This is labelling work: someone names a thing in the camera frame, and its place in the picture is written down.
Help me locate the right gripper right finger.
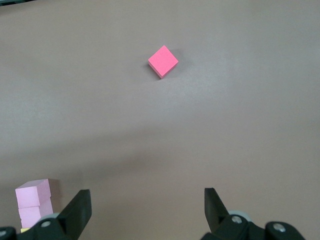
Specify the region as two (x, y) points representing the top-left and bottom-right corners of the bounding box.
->
(201, 187), (306, 240)

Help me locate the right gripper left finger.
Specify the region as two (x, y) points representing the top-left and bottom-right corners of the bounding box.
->
(0, 189), (92, 240)

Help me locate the pink foam cube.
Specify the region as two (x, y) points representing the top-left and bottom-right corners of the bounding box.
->
(18, 198), (55, 229)
(14, 178), (61, 209)

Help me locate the red foam cube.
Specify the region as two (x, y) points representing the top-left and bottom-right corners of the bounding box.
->
(147, 45), (179, 80)

